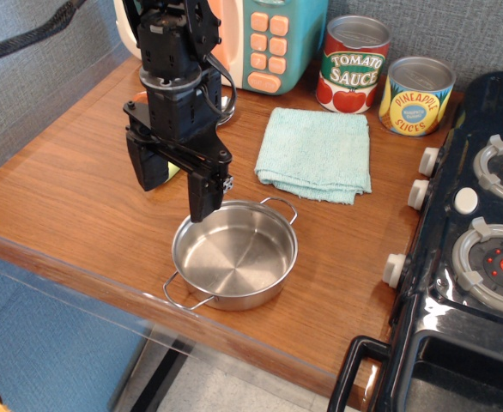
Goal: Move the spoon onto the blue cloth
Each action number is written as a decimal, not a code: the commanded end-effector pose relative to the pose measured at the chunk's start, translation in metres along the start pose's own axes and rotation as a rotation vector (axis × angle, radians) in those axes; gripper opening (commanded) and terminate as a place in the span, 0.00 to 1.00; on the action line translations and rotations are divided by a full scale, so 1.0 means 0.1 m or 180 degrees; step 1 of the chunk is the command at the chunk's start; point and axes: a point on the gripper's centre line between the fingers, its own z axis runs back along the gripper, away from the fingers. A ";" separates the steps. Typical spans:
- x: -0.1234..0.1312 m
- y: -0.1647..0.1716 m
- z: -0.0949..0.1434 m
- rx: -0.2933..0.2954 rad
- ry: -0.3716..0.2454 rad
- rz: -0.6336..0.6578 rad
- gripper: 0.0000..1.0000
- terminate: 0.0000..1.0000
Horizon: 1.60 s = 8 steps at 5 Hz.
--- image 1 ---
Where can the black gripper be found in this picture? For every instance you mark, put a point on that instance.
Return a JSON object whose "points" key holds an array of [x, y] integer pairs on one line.
{"points": [[179, 125]]}

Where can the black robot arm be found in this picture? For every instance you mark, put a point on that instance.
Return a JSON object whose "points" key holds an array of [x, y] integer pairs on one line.
{"points": [[177, 125]]}

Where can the light blue folded cloth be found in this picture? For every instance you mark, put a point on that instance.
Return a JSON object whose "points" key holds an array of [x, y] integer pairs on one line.
{"points": [[321, 156]]}

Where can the brown plush mushroom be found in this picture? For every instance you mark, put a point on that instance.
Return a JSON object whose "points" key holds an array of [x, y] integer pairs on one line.
{"points": [[141, 97]]}

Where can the stainless steel pot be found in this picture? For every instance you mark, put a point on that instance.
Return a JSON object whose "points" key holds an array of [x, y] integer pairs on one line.
{"points": [[236, 259]]}

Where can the toy microwave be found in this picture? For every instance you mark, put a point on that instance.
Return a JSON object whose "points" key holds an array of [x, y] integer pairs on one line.
{"points": [[260, 46]]}

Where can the tomato sauce can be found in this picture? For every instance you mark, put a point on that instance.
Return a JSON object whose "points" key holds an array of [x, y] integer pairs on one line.
{"points": [[355, 50]]}

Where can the white lower stove knob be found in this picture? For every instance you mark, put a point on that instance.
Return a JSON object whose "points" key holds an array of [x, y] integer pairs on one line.
{"points": [[393, 269]]}

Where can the white stove knob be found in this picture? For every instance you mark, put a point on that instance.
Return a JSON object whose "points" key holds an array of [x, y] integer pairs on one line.
{"points": [[428, 161], [418, 193], [393, 269]]}

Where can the white middle stove knob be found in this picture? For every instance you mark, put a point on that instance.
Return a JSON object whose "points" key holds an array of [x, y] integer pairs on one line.
{"points": [[418, 193]]}

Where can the white upper stove knob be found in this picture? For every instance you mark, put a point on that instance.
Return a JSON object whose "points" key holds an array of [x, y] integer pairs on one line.
{"points": [[428, 161]]}

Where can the pineapple slices can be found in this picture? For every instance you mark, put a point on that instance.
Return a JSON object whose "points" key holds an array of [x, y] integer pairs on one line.
{"points": [[417, 91]]}

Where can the black toy stove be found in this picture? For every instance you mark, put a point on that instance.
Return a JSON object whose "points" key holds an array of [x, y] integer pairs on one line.
{"points": [[446, 347]]}

